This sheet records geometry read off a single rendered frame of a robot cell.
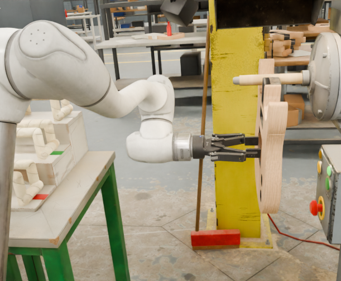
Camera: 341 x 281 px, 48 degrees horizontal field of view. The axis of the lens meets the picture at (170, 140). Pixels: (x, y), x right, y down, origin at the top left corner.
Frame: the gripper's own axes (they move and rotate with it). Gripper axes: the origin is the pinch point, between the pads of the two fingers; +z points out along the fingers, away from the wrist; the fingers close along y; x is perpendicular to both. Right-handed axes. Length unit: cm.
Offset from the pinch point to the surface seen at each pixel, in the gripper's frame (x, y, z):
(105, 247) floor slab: -115, -69, -88
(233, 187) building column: -77, -84, -7
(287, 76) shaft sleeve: 20.0, -6.4, 8.1
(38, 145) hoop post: 2, 2, -71
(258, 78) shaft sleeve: 19.7, -6.2, -0.3
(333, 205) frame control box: 1.3, 29.6, 15.0
